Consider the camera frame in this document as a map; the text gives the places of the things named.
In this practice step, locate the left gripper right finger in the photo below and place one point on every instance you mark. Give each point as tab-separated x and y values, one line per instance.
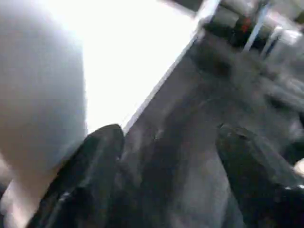
259	175

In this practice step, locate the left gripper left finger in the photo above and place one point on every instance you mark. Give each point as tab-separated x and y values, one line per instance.
83	183

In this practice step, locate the white plastic table leg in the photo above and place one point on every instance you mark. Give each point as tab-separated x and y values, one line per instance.
38	83

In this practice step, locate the white plastic table top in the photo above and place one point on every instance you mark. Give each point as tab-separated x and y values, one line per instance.
123	59

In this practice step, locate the black plastic sheet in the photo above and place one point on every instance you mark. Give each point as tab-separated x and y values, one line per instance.
202	118

